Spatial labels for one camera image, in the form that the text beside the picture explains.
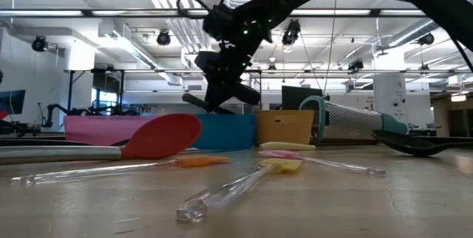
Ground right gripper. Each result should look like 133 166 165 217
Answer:
194 44 256 114

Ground orange mini spatula clear handle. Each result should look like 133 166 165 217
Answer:
10 155 231 187

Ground red spoon steel handle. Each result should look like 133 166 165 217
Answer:
0 112 203 166

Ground cream white knife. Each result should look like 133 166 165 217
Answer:
258 141 317 152

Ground pink mini spatula clear handle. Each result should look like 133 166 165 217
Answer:
257 149 387 177

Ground yellow mini spatula clear handle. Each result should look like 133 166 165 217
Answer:
176 157 303 222

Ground black slotted turner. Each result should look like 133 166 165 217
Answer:
370 129 473 158

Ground teal plastic bin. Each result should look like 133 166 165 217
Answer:
191 113 256 151

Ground orange plastic bin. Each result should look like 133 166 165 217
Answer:
254 109 316 146

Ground black background monitor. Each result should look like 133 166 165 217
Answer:
281 85 324 112

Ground black ceiling spotlight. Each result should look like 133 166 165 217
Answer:
156 30 172 47
419 33 436 47
281 18 302 47
31 35 49 52
347 59 365 75

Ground pink plastic bin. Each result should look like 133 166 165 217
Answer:
63 115 160 147

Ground steel box grater teal trim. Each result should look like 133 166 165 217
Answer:
298 95 409 146

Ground blue screen background monitor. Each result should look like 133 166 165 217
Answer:
0 89 27 116

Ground black frame background workstation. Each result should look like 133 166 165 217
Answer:
64 68 264 116

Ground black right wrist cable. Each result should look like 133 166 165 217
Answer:
176 0 222 20

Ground thin hanging cable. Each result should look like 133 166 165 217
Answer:
322 0 339 97

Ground slim silver ceiling duct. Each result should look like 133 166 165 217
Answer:
386 18 444 49

